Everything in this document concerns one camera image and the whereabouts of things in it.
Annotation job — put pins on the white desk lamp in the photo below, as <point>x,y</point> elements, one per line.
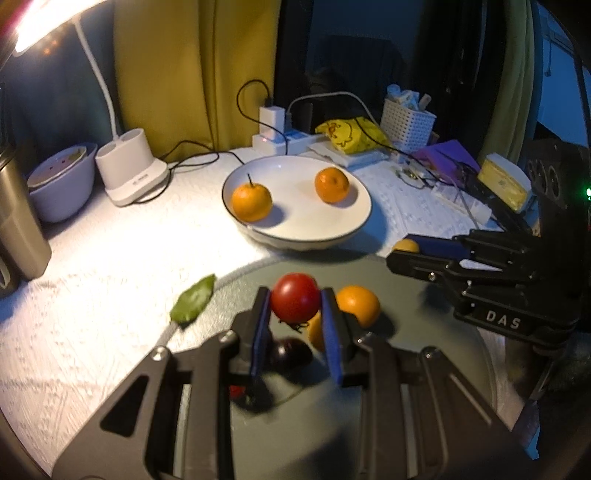
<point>134,170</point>

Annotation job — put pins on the narrow yellow curtain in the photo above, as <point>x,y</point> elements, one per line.
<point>515,78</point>

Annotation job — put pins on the steel tumbler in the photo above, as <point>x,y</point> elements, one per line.
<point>18,221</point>

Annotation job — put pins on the green leaf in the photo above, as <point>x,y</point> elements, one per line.
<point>194,302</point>

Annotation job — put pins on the dark blue curtain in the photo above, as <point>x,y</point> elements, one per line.
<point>55,101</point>

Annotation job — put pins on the wide yellow curtain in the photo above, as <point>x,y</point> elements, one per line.
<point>184,69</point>

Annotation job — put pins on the white toiletry tubes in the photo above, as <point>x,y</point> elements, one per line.
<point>406,98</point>

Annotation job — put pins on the grey round tray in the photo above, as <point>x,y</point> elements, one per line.
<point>415,314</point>

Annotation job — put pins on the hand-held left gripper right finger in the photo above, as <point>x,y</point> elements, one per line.
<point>331,337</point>

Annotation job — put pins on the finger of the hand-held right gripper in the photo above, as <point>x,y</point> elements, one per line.
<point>443,247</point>
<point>415,264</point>

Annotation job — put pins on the orange mandarin with stem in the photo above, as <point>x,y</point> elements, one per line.
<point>251,203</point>

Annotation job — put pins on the white woven basket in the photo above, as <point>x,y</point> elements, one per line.
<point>408,127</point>

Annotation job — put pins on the patterned pink bowl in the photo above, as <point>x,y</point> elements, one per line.
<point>55,166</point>

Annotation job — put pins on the black power adapter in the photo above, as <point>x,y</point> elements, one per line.
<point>302,117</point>

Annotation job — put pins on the white power strip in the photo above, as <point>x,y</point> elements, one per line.
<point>277,145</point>

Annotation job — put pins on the yellow plastic bag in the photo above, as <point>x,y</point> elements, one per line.
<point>344,134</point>

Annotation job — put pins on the dark plum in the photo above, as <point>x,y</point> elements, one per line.
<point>292,353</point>

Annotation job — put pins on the small orange kumquat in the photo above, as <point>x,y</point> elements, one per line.
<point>406,245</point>

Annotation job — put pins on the white charger plug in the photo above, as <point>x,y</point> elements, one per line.
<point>271,120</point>

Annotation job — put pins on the white flat box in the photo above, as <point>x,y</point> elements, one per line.
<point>355,158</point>

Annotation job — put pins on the small yellow gadget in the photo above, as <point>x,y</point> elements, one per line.
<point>406,174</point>

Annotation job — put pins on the yellow tissue pack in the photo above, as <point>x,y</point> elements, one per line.
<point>501,184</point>

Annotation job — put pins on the lilac bowl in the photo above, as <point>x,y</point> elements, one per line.
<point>64,198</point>

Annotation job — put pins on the white bowl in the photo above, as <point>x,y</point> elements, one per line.
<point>300,217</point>

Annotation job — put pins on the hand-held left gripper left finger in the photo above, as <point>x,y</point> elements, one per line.
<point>261,332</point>

